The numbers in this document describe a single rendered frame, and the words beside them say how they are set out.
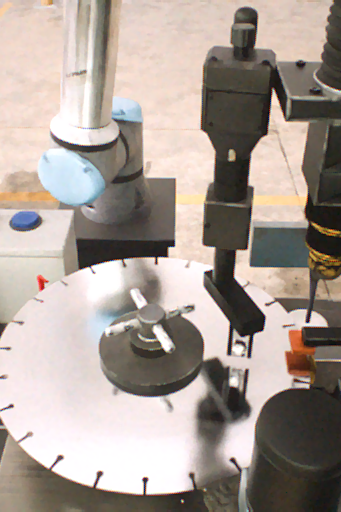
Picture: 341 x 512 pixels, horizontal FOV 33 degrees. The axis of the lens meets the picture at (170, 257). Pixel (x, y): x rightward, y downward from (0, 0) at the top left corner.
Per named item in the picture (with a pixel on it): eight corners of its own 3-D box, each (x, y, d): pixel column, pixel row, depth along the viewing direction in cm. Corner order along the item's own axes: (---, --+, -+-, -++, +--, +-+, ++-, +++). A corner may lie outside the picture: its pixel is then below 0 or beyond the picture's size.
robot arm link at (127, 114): (152, 155, 121) (152, 91, 113) (128, 185, 111) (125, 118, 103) (99, 146, 124) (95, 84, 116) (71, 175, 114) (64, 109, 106)
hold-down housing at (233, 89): (194, 254, 55) (203, 31, 43) (200, 225, 59) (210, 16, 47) (253, 260, 54) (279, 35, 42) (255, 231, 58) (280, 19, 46)
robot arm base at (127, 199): (85, 187, 130) (82, 146, 124) (153, 187, 130) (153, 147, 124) (76, 224, 118) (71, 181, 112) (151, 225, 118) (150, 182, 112)
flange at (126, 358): (77, 353, 61) (74, 336, 60) (149, 301, 68) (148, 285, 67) (154, 410, 55) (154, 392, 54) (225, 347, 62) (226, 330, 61)
